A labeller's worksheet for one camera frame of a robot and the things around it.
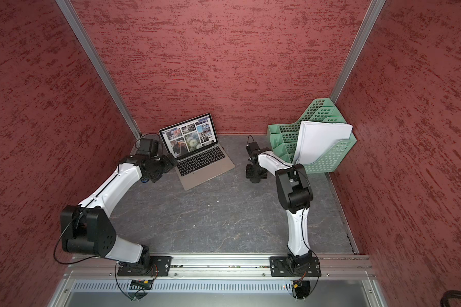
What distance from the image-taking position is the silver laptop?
102cm

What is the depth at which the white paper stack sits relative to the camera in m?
0.89

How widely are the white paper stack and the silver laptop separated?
413mm
